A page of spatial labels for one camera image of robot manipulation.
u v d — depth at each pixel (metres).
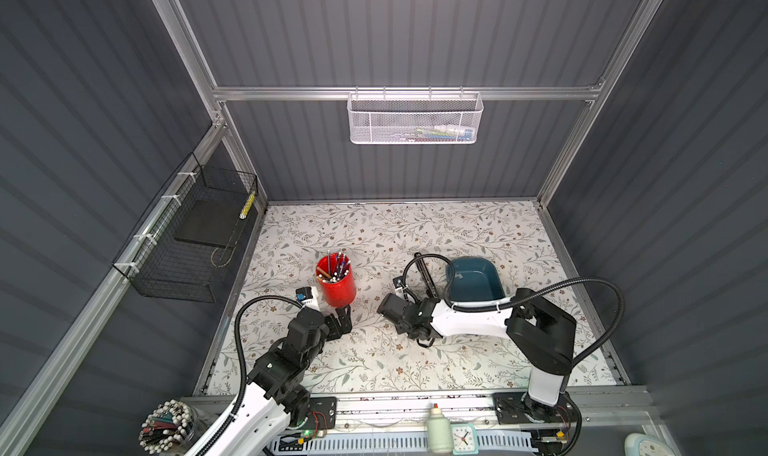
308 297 0.69
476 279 0.99
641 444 0.68
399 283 0.78
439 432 0.65
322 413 0.72
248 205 0.82
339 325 0.71
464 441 0.68
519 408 0.71
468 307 0.55
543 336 0.48
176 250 0.72
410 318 0.68
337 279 0.81
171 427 0.57
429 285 0.95
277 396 0.53
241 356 0.56
